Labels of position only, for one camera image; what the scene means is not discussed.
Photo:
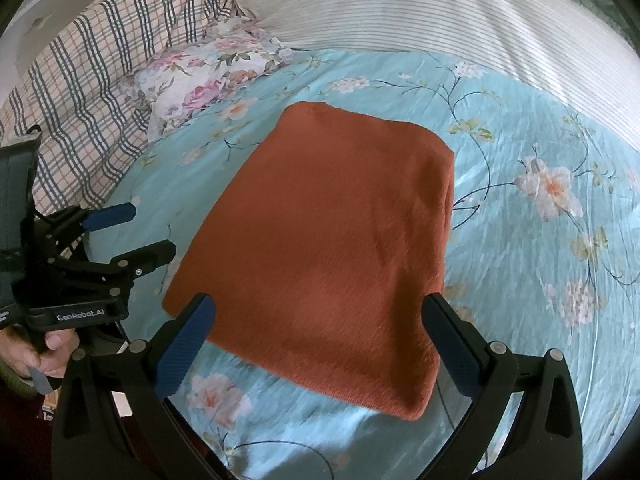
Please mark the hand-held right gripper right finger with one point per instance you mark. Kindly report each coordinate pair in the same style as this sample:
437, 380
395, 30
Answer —
455, 347

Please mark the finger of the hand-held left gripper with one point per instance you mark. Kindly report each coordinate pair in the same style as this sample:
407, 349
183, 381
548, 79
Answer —
150, 255
112, 216

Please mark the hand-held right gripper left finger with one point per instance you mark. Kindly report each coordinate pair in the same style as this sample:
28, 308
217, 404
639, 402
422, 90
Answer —
182, 347

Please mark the rust orange cloth garment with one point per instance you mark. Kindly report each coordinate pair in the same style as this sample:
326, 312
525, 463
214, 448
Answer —
330, 260

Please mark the person's left hand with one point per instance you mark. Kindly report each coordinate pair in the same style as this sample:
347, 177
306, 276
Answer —
35, 355

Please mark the light blue floral bedsheet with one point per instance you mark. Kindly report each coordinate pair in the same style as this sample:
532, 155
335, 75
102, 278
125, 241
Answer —
520, 240

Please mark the white pink floral pillow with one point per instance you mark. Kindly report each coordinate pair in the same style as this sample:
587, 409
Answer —
210, 75

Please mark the white striped quilt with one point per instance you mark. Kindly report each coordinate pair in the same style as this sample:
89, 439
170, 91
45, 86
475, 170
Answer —
450, 20

